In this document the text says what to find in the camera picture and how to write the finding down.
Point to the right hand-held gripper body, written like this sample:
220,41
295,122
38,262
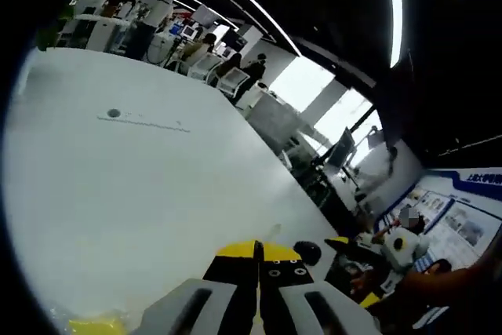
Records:
404,256

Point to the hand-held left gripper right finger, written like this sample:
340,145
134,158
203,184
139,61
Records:
290,303

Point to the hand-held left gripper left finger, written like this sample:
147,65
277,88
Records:
219,299

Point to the yellow rectangular silicone block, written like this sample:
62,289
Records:
96,325

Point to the black computer mouse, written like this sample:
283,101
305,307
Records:
308,252

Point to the computer monitor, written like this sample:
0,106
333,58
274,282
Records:
340,148

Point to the grey cabinet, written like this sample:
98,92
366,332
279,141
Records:
274,121

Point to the white office chair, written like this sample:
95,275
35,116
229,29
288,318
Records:
204,66
233,81

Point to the ceiling light strip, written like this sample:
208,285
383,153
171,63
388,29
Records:
394,9
251,7

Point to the blue and white wall poster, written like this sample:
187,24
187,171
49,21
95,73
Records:
463,213

